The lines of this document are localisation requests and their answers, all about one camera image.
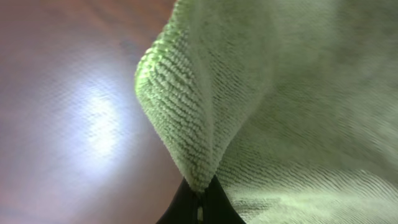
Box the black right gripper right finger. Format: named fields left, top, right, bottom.
left=200, top=176, right=246, bottom=224

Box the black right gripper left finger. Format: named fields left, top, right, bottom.
left=156, top=179, right=198, bottom=224

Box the light green cloth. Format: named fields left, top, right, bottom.
left=136, top=0, right=397, bottom=224

